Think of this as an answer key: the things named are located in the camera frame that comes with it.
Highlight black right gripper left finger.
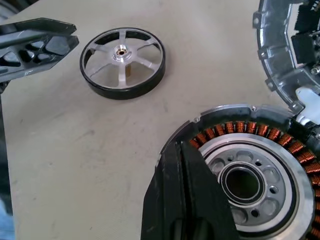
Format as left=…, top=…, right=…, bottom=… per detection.
left=142, top=141, right=188, bottom=240

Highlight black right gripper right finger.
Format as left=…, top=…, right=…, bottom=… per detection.
left=180, top=141, right=239, bottom=240

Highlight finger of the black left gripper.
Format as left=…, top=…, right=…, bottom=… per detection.
left=0, top=16, right=77, bottom=50
left=0, top=34, right=80, bottom=84

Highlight silver spoked rotor black rim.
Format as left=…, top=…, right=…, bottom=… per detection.
left=79, top=27, right=168, bottom=101

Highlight round motor housing copper coils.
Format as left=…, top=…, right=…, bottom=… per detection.
left=153, top=101, right=320, bottom=240

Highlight silver round motor lid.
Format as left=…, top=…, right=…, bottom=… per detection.
left=251, top=0, right=320, bottom=112

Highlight white plastic hinge piece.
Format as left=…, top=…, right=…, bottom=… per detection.
left=294, top=86, right=320, bottom=125

